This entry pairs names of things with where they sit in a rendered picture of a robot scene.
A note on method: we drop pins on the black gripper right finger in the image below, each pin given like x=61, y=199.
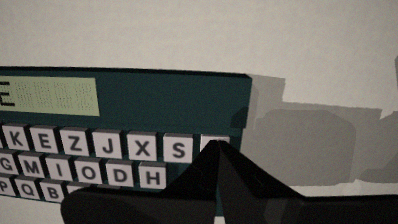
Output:
x=249, y=195

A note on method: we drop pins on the dark green keyboard case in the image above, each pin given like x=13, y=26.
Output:
x=121, y=128

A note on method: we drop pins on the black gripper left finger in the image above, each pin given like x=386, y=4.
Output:
x=189, y=199

